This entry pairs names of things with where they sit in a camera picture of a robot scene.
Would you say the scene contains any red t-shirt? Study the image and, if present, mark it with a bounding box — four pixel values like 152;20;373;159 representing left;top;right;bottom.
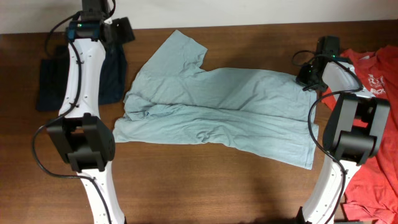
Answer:
320;45;398;224

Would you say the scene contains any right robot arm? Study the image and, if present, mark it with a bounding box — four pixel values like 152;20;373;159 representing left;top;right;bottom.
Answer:
294;36;391;224

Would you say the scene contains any folded dark navy garment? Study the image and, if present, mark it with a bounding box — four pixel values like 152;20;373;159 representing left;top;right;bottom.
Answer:
35;45;127;111

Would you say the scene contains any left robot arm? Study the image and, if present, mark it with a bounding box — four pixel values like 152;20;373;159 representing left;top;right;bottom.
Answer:
41;1;134;223

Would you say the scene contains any right black camera cable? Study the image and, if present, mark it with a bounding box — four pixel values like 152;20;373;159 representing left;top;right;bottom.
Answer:
291;49;364;224

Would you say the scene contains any light blue t-shirt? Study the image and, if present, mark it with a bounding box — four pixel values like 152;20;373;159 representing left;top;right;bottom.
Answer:
113;30;317;169

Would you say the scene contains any black camera cable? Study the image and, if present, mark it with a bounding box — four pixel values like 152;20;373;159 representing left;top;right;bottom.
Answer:
30;0;117;224
291;49;364;224

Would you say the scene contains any left black camera cable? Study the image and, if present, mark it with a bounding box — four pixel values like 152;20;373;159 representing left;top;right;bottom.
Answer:
30;0;117;224

